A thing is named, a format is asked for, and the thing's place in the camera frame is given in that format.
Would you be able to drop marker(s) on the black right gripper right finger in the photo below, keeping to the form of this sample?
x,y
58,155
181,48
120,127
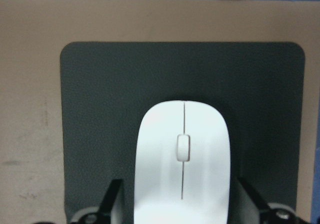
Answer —
x,y
250,207

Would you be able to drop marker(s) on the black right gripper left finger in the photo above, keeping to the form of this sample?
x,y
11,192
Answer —
x,y
111,209

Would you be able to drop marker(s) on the white computer mouse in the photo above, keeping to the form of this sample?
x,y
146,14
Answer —
x,y
182,170

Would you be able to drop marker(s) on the black mousepad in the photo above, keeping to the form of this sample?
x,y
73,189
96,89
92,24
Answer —
x,y
107,87

